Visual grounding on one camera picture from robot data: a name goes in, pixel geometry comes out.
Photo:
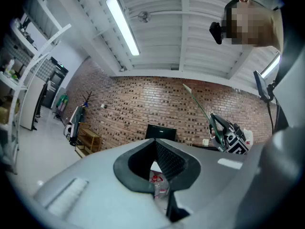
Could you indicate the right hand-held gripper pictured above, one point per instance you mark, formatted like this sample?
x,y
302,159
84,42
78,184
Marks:
x,y
234,142

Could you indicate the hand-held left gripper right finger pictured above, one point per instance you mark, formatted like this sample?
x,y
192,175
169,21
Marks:
x,y
214,187

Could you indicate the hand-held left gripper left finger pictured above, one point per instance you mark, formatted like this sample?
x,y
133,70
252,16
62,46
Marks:
x,y
100,194

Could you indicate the white mug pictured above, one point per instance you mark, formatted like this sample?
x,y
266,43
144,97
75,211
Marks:
x,y
205,142

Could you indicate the clear water jug red label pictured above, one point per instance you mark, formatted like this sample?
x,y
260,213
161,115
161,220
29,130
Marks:
x,y
248,137

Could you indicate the clear plastic bottle red label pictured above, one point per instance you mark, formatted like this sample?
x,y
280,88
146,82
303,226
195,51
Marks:
x,y
160,187

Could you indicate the black tripod stand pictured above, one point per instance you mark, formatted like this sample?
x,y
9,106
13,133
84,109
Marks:
x,y
270,108

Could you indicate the low wooden shelf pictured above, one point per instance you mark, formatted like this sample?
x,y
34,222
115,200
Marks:
x,y
90,139

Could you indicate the black monitor on stand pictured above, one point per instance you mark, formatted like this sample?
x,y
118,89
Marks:
x,y
261,85

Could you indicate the white electric scooter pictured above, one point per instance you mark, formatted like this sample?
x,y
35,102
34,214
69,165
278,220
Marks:
x,y
76,123

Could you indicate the ceiling tube light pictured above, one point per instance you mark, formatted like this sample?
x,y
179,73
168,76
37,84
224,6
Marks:
x,y
122,25
270,67

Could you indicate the brown coat rack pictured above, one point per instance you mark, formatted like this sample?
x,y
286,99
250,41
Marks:
x,y
87,99

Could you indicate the green hanging clothes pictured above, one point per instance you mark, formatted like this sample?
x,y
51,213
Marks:
x,y
62,101

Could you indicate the grey cabinet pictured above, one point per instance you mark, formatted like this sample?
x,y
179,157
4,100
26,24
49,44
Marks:
x,y
31,104

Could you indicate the person's head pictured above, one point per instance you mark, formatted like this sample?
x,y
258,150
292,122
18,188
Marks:
x,y
259,20

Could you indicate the black double door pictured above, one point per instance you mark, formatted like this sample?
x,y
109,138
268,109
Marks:
x,y
56,85

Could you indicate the small ceiling fan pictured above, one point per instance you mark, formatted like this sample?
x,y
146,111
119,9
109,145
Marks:
x,y
144,16

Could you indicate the white metal shelf rack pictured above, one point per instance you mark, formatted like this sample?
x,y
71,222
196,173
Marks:
x,y
60,31

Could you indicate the wall switch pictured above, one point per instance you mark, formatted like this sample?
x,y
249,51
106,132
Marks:
x,y
104,106

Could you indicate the black head camera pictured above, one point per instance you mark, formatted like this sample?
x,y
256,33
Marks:
x,y
216,32

